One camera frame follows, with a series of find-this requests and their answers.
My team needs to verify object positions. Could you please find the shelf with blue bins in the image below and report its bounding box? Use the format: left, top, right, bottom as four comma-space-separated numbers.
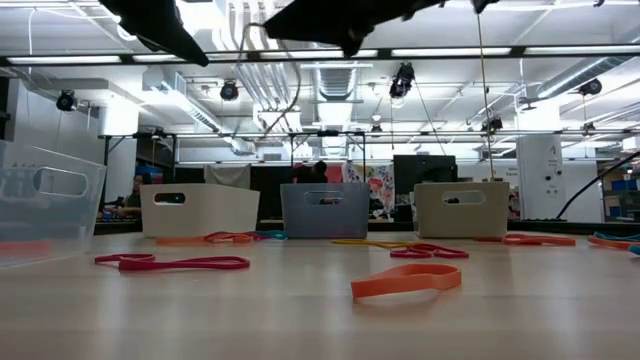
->
597, 159, 640, 224

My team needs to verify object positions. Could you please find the white pillar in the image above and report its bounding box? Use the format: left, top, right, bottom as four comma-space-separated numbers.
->
516, 133, 565, 222

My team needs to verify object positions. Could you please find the white hanging cloth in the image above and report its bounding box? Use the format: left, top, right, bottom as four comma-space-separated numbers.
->
203, 163, 252, 191

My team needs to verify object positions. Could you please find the black slanted cable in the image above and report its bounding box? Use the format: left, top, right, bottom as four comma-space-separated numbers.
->
555, 149, 640, 221

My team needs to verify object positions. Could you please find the black cabinet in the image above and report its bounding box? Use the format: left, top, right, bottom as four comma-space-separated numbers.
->
392, 154, 458, 224

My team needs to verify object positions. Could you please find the clear plastic basket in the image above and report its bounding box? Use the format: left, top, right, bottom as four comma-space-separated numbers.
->
0, 139, 108, 269

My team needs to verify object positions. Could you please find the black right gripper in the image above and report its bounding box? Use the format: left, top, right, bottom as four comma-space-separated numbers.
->
262, 0, 445, 59

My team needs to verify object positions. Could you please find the silver ventilation duct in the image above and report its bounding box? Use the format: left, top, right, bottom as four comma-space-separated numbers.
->
309, 63, 366, 104

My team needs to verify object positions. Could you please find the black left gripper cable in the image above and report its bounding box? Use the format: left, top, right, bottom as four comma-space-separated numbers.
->
238, 20, 303, 137

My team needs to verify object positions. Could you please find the thin grey vertical rod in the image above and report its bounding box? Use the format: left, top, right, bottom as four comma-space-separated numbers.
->
474, 12, 496, 182

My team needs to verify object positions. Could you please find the off-white plastic basket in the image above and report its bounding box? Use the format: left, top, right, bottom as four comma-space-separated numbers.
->
413, 180, 511, 240

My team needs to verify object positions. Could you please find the silver round duct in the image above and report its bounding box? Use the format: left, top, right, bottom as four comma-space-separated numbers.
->
534, 54, 640, 101

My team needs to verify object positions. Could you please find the yellow rubber band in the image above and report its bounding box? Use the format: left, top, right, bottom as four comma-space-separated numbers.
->
330, 238, 426, 251

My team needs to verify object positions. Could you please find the floral cloth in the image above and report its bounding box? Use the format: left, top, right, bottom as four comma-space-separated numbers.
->
343, 163, 396, 221

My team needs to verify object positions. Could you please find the white plastic basket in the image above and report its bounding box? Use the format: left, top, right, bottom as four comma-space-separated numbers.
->
138, 182, 261, 239

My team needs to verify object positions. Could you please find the pale blue rubber band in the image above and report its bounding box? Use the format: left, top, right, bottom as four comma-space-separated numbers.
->
592, 230, 640, 243

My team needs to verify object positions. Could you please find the grey plastic basket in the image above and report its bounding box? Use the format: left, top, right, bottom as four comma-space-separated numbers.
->
279, 182, 372, 240

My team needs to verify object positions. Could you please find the large red rubber band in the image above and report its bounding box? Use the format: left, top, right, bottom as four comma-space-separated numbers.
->
93, 252, 252, 273

